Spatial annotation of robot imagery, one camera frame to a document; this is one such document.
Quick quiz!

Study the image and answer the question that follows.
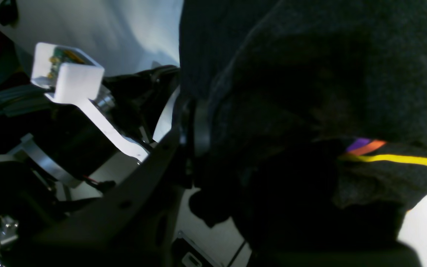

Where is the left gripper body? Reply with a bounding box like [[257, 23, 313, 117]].
[[44, 65, 180, 178]]

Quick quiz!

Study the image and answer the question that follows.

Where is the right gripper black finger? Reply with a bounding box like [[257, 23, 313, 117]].
[[13, 100, 209, 267]]

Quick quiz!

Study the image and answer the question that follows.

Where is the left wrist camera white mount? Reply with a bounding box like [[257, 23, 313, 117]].
[[30, 42, 181, 164]]

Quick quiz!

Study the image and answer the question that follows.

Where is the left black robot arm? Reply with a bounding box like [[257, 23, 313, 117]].
[[0, 65, 183, 267]]

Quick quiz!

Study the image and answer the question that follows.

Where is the black t-shirt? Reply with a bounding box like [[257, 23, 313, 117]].
[[179, 0, 427, 267]]

